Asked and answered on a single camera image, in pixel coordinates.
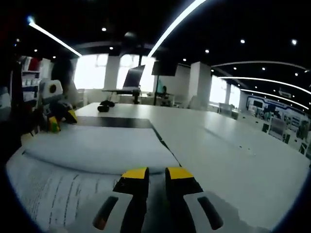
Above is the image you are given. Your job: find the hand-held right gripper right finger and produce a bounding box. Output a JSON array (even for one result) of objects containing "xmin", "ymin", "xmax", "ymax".
[{"xmin": 165, "ymin": 166, "xmax": 246, "ymax": 233}]

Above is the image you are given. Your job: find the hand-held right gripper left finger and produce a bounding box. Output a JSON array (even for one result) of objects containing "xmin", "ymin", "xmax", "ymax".
[{"xmin": 80, "ymin": 166, "xmax": 150, "ymax": 233}]

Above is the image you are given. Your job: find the straight ceiling light strip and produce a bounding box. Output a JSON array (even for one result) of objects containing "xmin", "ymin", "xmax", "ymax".
[{"xmin": 27, "ymin": 20, "xmax": 83, "ymax": 57}]

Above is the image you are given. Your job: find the dark monitor on pole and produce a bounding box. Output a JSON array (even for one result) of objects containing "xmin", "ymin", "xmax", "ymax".
[{"xmin": 151, "ymin": 60, "xmax": 180, "ymax": 106}]

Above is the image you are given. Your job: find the grey office chair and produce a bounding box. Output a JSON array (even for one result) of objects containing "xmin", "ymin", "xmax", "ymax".
[{"xmin": 269, "ymin": 117, "xmax": 288, "ymax": 139}]

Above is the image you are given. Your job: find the long curved ceiling light strip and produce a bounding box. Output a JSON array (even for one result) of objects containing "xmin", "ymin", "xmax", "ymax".
[{"xmin": 147, "ymin": 0, "xmax": 207, "ymax": 58}]

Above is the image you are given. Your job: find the blue white wall display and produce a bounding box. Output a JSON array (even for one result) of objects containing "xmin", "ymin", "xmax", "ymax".
[{"xmin": 246, "ymin": 95, "xmax": 310, "ymax": 127}]

